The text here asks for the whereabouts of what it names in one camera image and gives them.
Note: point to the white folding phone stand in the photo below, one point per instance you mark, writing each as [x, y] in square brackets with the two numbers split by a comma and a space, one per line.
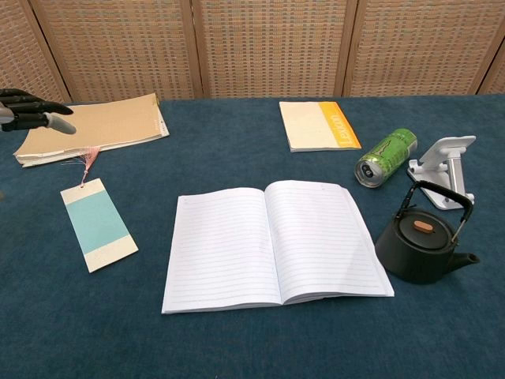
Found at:
[453, 166]

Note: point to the cream orange Lexon notebook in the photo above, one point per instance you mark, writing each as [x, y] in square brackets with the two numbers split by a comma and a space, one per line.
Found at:
[307, 126]

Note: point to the woven rattan folding screen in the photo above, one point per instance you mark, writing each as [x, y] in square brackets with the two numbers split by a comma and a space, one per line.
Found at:
[268, 47]

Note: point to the open lined notebook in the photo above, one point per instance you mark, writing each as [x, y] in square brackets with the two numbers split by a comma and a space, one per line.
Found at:
[236, 252]

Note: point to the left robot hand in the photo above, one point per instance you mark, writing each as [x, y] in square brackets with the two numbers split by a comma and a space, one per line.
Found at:
[23, 106]

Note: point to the green drink can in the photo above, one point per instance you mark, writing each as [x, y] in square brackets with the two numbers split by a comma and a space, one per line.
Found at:
[388, 156]

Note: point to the blue cream tasselled bookmark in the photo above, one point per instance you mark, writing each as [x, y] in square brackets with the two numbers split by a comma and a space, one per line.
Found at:
[96, 225]

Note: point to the black teapot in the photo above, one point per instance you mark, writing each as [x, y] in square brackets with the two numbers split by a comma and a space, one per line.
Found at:
[414, 252]

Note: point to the blue felt table cloth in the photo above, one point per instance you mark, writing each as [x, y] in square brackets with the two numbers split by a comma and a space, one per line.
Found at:
[236, 158]

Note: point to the white paper notebook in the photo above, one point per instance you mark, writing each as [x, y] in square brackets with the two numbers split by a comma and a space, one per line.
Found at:
[163, 128]

